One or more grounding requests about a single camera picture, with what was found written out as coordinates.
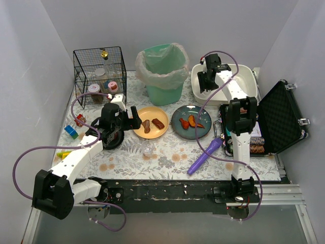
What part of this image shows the yellow plastic plate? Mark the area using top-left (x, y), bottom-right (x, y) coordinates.
top-left (134, 107), bottom-right (169, 139)

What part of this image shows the pink lid spice jar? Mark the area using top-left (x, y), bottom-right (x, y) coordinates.
top-left (107, 81), bottom-right (123, 102)

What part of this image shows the brown jar white lid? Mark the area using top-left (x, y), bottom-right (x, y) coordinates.
top-left (88, 83), bottom-right (104, 104)

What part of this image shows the clear jar blue label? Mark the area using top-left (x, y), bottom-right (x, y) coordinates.
top-left (94, 68), bottom-right (108, 92)

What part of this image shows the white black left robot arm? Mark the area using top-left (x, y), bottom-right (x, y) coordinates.
top-left (32, 94), bottom-right (142, 220)

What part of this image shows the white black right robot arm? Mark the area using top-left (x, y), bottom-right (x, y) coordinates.
top-left (197, 51), bottom-right (257, 198)

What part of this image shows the brown meat piece left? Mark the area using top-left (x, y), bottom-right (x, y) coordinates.
top-left (142, 119), bottom-right (150, 134)

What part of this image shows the brown meat piece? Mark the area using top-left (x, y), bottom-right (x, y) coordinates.
top-left (142, 119), bottom-right (150, 134)
top-left (152, 118), bottom-right (165, 130)

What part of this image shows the floral table mat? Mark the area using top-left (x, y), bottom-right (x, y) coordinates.
top-left (58, 72), bottom-right (280, 181)

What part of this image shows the black small plate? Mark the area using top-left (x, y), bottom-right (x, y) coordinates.
top-left (102, 131), bottom-right (124, 150)

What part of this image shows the brown meat piece right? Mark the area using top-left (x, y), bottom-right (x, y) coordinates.
top-left (152, 118), bottom-right (165, 130)

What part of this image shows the red owl toy block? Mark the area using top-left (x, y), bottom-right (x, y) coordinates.
top-left (75, 114), bottom-right (86, 127)

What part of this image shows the blue glazed ceramic plate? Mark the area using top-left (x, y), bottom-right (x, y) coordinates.
top-left (171, 105), bottom-right (212, 140)

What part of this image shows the white rectangular basin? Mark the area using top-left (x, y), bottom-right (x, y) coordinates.
top-left (191, 64), bottom-right (258, 106)

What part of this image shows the green toy brick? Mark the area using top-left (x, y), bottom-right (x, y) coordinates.
top-left (70, 131), bottom-right (79, 139)

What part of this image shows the pink bin liner bag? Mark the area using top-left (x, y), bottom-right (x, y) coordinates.
top-left (135, 43), bottom-right (190, 89)

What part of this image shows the orange chicken wing right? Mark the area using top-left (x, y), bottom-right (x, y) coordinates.
top-left (188, 115), bottom-right (205, 129)

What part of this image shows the orange chicken wing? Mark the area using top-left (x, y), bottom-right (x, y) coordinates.
top-left (179, 118), bottom-right (190, 130)
top-left (188, 115), bottom-right (205, 129)

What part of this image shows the blue toy brick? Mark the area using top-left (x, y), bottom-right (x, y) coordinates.
top-left (64, 125), bottom-right (75, 135)

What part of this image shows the green trash bin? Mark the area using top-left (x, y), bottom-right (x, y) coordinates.
top-left (143, 43), bottom-right (189, 106)

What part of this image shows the glass bottle gold cap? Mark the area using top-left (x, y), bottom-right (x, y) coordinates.
top-left (101, 48), bottom-right (118, 79)

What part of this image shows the orange chicken wing left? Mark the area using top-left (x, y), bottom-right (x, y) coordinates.
top-left (179, 118), bottom-right (190, 130)

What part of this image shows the yellow toy brick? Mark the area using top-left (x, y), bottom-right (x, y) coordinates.
top-left (56, 151), bottom-right (71, 160)

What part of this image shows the purple toy microphone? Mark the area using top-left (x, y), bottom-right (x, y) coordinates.
top-left (187, 138), bottom-right (222, 175)

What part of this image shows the playing card deck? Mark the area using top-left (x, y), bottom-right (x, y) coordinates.
top-left (251, 121), bottom-right (262, 137)

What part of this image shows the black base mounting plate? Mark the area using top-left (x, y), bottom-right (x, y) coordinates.
top-left (87, 179), bottom-right (259, 219)

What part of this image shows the black poker chip case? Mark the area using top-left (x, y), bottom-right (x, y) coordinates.
top-left (219, 79), bottom-right (309, 157)

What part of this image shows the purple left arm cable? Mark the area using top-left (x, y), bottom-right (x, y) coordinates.
top-left (12, 92), bottom-right (127, 232)

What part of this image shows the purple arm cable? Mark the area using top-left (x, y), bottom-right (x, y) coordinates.
top-left (12, 92), bottom-right (127, 232)
top-left (194, 50), bottom-right (264, 222)

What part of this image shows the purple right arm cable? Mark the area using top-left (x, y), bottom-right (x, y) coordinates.
top-left (194, 50), bottom-right (264, 222)

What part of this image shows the black wire cage rack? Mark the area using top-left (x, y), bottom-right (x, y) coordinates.
top-left (73, 46), bottom-right (127, 96)

